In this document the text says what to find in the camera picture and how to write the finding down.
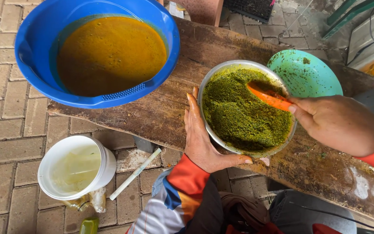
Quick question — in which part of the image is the black plastic tray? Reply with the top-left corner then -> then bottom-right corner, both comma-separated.
223,0 -> 276,24

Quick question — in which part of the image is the round metal bowl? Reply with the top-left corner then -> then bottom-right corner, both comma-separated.
197,60 -> 298,158

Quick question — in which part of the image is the person's grey trouser leg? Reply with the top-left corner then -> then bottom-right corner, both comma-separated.
268,190 -> 357,234

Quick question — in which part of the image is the dark brown cloth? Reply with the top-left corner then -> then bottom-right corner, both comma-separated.
219,192 -> 272,234

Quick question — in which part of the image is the person's right hand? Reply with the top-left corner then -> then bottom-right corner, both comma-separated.
288,95 -> 374,158

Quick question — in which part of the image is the teal plastic plate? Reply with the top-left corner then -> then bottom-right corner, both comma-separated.
266,49 -> 343,98

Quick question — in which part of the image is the green ground leaf mash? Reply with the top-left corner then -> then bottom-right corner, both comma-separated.
202,68 -> 293,152

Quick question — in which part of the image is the white stick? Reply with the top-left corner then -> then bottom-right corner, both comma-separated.
109,148 -> 162,201

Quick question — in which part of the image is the white box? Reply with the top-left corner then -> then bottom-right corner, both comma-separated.
348,2 -> 374,70

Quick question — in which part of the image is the orange brown sauce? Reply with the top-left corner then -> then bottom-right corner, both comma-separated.
56,16 -> 168,97

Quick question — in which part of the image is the green bottle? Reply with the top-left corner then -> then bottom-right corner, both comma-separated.
79,217 -> 100,234

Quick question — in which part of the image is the black cable on white box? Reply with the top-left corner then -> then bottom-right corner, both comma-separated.
346,0 -> 374,66

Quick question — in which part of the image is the pinkish brown stool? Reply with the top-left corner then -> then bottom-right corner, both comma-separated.
171,0 -> 224,27

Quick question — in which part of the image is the blue plastic basin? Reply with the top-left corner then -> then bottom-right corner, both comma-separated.
14,0 -> 181,109

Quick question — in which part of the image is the white plastic bucket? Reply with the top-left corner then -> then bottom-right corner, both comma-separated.
38,135 -> 117,201

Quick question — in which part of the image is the person's left hand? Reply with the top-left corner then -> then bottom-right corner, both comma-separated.
184,86 -> 253,174

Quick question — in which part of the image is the orange plastic spoon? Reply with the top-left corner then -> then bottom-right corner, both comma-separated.
246,81 -> 293,112

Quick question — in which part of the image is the green metal frame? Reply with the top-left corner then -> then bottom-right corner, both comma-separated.
322,0 -> 374,40

